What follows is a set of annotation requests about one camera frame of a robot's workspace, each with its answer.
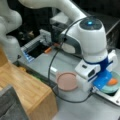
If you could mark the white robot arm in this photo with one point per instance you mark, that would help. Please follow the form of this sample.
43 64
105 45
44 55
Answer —
89 32

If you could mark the teal bowl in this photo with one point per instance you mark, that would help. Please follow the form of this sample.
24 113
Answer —
111 86

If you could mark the silver toaster oven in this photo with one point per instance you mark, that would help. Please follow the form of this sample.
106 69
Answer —
60 22

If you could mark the orange carrot toy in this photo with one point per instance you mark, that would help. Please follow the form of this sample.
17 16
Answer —
113 81

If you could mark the open grey drawer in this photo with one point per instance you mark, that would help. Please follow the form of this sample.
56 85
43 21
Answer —
40 77

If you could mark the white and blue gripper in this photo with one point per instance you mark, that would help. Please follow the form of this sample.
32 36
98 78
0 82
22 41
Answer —
95 75

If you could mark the pink pan with white handle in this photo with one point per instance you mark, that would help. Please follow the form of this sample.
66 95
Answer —
66 81

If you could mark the white induction cooker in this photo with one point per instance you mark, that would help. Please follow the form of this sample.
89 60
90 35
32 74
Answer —
110 94

